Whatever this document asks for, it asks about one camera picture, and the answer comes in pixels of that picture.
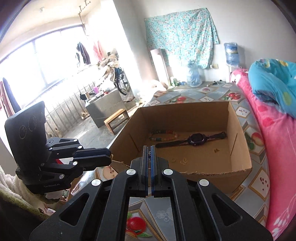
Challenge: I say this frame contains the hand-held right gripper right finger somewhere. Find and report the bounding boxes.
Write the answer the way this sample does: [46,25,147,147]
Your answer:
[151,145,273,241]

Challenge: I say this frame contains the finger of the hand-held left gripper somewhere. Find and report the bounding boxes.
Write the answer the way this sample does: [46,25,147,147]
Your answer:
[50,145,112,160]
[42,158,114,179]

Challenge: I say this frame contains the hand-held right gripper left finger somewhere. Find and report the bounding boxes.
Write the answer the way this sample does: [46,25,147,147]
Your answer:
[29,146,148,241]

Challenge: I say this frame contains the pink orange bead bracelet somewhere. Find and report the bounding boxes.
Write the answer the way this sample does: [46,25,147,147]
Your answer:
[149,130,179,142]

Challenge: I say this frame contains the brown cardboard box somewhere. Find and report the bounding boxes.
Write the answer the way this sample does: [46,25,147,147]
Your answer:
[108,101,252,194]

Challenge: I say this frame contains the purple smart watch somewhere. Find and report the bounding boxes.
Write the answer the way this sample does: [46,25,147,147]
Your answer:
[155,132,227,149]

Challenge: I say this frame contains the dark red hanging coat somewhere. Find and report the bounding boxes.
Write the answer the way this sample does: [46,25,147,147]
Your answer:
[0,77,21,117]

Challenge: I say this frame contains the wooden stool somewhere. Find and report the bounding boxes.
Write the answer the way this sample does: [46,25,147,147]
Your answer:
[104,108,130,135]

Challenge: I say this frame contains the grey cabinet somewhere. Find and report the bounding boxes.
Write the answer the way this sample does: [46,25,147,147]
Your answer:
[85,89,126,128]

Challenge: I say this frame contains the white fluffy towel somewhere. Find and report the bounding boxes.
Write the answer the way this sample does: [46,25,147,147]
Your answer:
[0,166,23,193]

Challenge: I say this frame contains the green cloth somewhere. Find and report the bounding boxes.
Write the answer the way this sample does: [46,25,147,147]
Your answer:
[0,188,49,220]

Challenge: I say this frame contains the wheelchair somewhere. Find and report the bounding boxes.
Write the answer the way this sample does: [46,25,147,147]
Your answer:
[113,66,131,95]

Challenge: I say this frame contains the large window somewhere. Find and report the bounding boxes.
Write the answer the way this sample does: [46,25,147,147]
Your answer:
[0,25,86,93]

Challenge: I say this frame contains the white plastic bag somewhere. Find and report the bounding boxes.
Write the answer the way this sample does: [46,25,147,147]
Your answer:
[150,79,167,92]

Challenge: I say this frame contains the beige blanket pile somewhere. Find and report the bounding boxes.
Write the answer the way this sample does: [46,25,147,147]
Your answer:
[98,49,121,80]

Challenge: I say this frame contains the fruit printed tablecloth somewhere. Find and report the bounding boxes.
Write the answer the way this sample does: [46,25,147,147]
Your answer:
[97,81,271,241]

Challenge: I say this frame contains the dark hanging jacket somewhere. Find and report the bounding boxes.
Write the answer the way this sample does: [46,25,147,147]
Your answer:
[76,42,91,66]

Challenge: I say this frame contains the pink hanging garment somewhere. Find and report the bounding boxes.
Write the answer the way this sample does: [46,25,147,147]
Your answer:
[92,40,104,60]

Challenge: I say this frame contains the clear blue water jug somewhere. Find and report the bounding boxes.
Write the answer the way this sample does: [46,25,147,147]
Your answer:
[187,62,202,87]

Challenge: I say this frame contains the white board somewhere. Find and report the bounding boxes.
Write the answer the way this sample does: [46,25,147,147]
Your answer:
[150,48,170,87]

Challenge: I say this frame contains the pink floral blanket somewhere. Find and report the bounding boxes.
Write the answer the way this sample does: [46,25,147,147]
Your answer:
[230,68,296,241]

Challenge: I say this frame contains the white water dispenser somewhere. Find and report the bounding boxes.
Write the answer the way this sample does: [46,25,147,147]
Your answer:
[228,65,241,82]

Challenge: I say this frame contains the blue water bottle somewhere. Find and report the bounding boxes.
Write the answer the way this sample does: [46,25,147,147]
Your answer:
[223,42,241,66]

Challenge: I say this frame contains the blue patterned quilt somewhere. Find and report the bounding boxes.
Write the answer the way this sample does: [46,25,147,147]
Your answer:
[248,58,296,114]

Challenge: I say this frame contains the teal floral wall cloth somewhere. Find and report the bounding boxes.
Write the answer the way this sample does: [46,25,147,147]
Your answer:
[144,8,220,69]

